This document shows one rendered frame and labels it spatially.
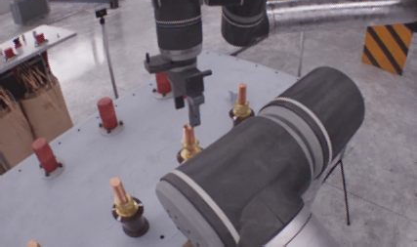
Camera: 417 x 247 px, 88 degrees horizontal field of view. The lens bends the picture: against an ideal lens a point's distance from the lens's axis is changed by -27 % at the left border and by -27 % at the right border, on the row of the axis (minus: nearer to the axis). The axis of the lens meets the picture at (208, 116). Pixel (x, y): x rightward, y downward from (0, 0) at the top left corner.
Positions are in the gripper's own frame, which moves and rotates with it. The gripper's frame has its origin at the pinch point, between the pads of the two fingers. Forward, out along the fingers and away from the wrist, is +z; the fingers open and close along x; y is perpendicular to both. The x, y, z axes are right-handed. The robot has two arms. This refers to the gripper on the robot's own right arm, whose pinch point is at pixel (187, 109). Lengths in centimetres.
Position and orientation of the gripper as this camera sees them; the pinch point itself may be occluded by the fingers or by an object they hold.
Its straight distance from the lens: 77.3
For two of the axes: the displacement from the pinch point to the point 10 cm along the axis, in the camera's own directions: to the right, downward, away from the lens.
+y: 8.7, -3.2, 3.7
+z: 0.5, 8.1, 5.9
